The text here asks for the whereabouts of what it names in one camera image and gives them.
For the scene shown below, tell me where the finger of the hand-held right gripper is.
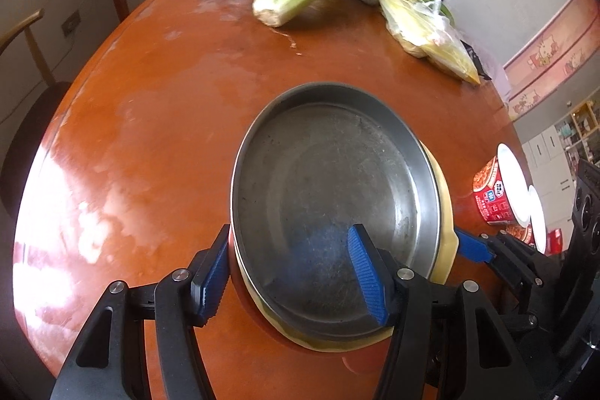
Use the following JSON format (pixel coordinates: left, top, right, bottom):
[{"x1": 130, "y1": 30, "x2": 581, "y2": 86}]
[{"x1": 454, "y1": 229, "x2": 547, "y2": 288}]

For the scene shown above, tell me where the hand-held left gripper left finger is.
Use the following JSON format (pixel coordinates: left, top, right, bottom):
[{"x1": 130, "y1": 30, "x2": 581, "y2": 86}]
[{"x1": 49, "y1": 223, "x2": 231, "y2": 400}]

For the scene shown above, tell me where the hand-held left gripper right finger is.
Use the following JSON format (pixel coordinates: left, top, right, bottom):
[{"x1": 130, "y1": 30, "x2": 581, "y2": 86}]
[{"x1": 347, "y1": 223, "x2": 537, "y2": 400}]

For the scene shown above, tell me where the yellow shell-shaped plate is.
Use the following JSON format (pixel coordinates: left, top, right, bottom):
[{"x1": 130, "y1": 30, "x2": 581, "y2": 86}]
[{"x1": 244, "y1": 138, "x2": 459, "y2": 354}]

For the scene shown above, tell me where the red instant noodle cup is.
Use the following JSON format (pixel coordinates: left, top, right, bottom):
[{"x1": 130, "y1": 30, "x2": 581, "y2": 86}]
[
  {"x1": 504, "y1": 185, "x2": 548, "y2": 255},
  {"x1": 472, "y1": 143, "x2": 533, "y2": 227}
]

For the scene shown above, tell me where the round steel pan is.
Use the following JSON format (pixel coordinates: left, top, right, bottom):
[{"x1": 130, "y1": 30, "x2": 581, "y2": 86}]
[{"x1": 229, "y1": 82, "x2": 444, "y2": 337}]

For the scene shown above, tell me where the white cabinet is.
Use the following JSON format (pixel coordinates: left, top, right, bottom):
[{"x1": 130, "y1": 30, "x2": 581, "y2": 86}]
[{"x1": 520, "y1": 97, "x2": 600, "y2": 213}]

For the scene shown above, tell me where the black peeler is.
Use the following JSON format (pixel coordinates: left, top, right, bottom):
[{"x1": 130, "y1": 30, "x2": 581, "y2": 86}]
[{"x1": 462, "y1": 40, "x2": 491, "y2": 79}]

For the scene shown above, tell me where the plastic bag of yellow noodles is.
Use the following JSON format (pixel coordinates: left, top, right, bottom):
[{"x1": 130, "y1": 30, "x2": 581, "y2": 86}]
[{"x1": 377, "y1": 0, "x2": 481, "y2": 86}]

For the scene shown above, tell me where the pink cartoon door curtain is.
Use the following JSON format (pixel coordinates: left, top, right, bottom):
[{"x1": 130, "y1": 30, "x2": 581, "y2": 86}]
[{"x1": 504, "y1": 0, "x2": 600, "y2": 122}]

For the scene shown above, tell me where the dark chair with wooden armrest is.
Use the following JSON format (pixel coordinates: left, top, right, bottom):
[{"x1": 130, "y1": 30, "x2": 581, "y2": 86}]
[{"x1": 0, "y1": 9, "x2": 71, "y2": 213}]

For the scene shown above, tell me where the low wall socket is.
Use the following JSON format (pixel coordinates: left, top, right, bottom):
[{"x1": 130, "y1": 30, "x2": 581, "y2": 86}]
[{"x1": 61, "y1": 10, "x2": 81, "y2": 37}]

